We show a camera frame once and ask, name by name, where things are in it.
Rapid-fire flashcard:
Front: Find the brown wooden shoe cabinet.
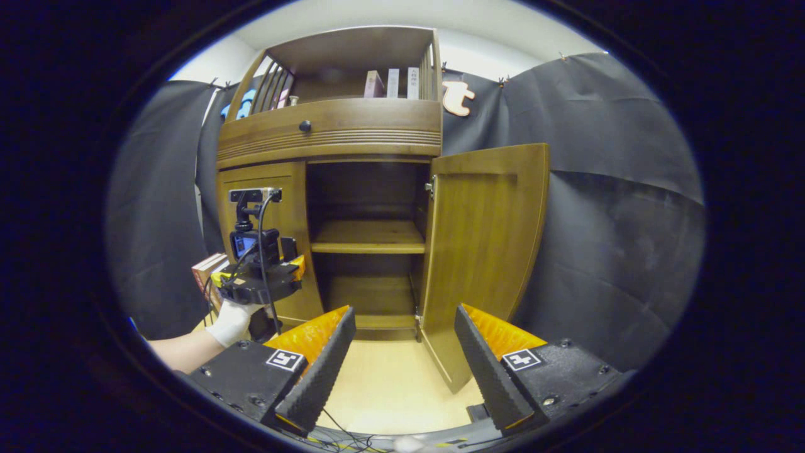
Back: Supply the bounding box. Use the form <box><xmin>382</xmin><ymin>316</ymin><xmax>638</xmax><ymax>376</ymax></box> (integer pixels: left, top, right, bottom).
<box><xmin>216</xmin><ymin>25</ymin><xmax>444</xmax><ymax>344</ymax></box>

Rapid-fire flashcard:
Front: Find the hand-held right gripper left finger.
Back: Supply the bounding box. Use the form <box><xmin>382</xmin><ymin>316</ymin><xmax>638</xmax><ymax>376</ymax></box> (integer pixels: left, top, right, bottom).
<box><xmin>189</xmin><ymin>305</ymin><xmax>357</xmax><ymax>436</ymax></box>

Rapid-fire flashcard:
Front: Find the brown book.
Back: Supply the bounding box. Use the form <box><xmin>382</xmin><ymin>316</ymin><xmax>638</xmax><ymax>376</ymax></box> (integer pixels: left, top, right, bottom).
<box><xmin>208</xmin><ymin>258</ymin><xmax>230</xmax><ymax>312</ymax></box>

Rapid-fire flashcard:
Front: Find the black camera cable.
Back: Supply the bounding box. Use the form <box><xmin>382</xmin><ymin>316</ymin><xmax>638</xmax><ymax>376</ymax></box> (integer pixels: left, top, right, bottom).
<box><xmin>257</xmin><ymin>189</ymin><xmax>282</xmax><ymax>334</ymax></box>

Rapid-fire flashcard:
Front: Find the black backdrop cloth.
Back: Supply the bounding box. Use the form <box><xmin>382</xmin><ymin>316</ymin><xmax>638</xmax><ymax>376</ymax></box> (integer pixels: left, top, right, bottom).
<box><xmin>106</xmin><ymin>52</ymin><xmax>706</xmax><ymax>372</ymax></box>

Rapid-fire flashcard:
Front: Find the wooden cabinet door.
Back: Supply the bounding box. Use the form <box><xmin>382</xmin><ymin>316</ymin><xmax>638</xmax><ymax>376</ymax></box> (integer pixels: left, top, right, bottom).
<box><xmin>217</xmin><ymin>162</ymin><xmax>325</xmax><ymax>328</ymax></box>
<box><xmin>418</xmin><ymin>143</ymin><xmax>551</xmax><ymax>394</ymax></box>

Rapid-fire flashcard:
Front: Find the wooden inner cabinet shelf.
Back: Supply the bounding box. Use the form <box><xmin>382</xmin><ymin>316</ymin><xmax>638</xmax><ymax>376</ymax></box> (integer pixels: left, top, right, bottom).
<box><xmin>311</xmin><ymin>220</ymin><xmax>427</xmax><ymax>255</ymax></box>

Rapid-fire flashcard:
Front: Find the wooden drawer with black knob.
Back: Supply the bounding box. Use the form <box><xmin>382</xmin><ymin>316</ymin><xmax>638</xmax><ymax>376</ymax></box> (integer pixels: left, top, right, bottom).
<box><xmin>217</xmin><ymin>98</ymin><xmax>443</xmax><ymax>169</ymax></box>

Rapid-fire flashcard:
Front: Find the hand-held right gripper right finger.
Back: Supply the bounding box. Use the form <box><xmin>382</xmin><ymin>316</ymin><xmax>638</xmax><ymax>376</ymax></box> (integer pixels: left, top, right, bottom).
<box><xmin>454</xmin><ymin>303</ymin><xmax>623</xmax><ymax>436</ymax></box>

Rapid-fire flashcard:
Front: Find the red and white book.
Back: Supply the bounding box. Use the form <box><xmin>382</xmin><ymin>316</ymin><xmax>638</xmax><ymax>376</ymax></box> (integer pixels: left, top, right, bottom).
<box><xmin>192</xmin><ymin>253</ymin><xmax>227</xmax><ymax>296</ymax></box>

